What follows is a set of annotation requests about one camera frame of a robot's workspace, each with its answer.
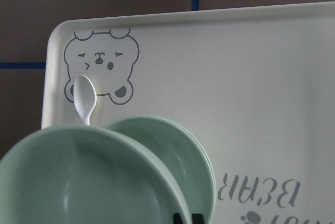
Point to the white bear tray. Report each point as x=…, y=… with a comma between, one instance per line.
x=255, y=86

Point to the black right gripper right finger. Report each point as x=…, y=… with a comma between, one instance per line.
x=198, y=218

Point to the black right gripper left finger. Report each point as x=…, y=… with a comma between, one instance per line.
x=177, y=218

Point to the white plastic spoon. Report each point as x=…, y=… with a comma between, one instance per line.
x=85, y=98

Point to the green bowl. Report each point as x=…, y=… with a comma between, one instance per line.
x=182, y=154
x=82, y=174

